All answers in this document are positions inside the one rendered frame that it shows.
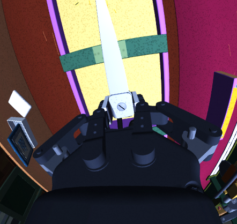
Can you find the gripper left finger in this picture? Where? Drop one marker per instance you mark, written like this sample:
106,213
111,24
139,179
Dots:
61,135

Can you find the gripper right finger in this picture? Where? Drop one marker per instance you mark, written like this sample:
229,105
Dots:
188,124

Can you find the white chalk block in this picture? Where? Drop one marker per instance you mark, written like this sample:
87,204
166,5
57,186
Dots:
19,103

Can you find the magenta cloth runner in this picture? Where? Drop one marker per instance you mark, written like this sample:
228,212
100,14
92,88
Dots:
203,33

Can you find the yellow purple shears tray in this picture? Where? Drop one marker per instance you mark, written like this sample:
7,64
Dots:
83,24

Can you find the blue grey small box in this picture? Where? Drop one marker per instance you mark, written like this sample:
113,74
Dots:
21,142

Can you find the dark green cabinet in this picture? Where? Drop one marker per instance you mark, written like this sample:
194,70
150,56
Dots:
16,194

